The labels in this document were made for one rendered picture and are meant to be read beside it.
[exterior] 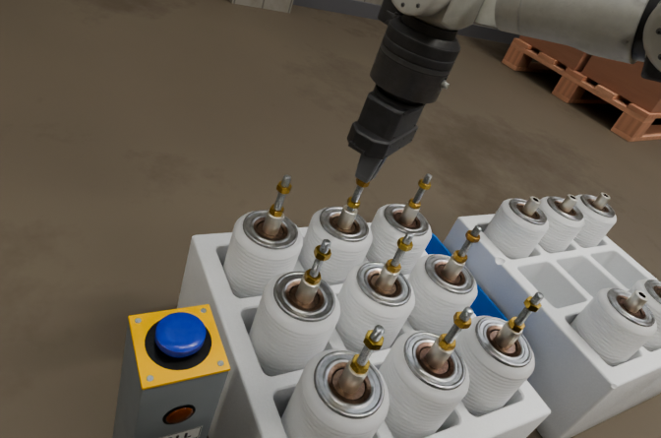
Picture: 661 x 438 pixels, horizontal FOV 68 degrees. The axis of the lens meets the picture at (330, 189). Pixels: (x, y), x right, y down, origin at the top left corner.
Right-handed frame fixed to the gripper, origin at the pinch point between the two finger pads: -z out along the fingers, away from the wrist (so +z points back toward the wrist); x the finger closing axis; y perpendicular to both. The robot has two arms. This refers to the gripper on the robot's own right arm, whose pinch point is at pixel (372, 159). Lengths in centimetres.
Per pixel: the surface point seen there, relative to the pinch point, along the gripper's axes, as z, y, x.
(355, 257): -13.7, 4.2, 2.2
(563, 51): -15, -5, -246
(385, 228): -12.3, 4.4, -5.8
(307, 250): -16.4, -2.4, 4.0
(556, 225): -14, 27, -42
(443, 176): -37, -4, -82
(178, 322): -3.8, 1.4, 34.5
